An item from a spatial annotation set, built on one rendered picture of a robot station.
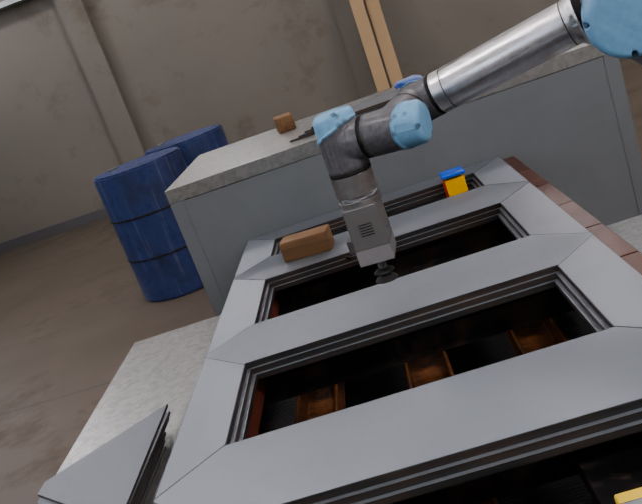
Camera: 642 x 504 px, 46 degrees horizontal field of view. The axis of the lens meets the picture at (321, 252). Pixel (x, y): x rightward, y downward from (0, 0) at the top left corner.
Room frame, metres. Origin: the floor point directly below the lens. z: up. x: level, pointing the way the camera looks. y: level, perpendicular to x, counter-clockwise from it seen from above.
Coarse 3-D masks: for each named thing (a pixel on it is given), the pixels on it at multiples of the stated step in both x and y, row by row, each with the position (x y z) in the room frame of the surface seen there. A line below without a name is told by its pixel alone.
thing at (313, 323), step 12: (300, 312) 1.39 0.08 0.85; (312, 312) 1.37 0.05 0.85; (324, 312) 1.35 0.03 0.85; (300, 324) 1.33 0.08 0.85; (312, 324) 1.31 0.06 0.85; (324, 324) 1.29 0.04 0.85; (300, 336) 1.27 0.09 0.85; (312, 336) 1.25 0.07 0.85; (324, 336) 1.23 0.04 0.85; (288, 348) 1.24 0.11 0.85
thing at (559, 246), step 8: (536, 240) 1.32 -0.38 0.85; (544, 240) 1.31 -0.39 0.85; (552, 240) 1.29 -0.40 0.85; (560, 240) 1.28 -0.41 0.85; (568, 240) 1.27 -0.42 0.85; (576, 240) 1.25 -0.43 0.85; (544, 248) 1.27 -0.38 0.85; (552, 248) 1.26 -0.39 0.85; (560, 248) 1.24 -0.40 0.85; (568, 248) 1.23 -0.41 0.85; (576, 248) 1.22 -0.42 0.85; (552, 256) 1.22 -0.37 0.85; (560, 256) 1.21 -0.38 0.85
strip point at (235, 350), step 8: (248, 328) 1.41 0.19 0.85; (240, 336) 1.38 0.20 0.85; (248, 336) 1.36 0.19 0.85; (224, 344) 1.37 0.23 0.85; (232, 344) 1.35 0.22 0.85; (240, 344) 1.34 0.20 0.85; (248, 344) 1.32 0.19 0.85; (216, 352) 1.34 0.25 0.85; (224, 352) 1.33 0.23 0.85; (232, 352) 1.31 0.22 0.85; (240, 352) 1.30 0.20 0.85; (224, 360) 1.29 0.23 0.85; (232, 360) 1.28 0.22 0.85; (240, 360) 1.26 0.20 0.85
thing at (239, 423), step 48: (432, 192) 1.96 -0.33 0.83; (432, 240) 1.63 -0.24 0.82; (528, 288) 1.18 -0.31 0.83; (576, 288) 1.08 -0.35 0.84; (336, 336) 1.22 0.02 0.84; (384, 336) 1.20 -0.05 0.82; (240, 384) 1.17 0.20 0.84; (240, 432) 1.04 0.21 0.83; (528, 432) 0.75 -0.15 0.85; (576, 432) 0.74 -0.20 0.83; (624, 432) 0.73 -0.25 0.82; (384, 480) 0.77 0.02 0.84; (432, 480) 0.76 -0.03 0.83
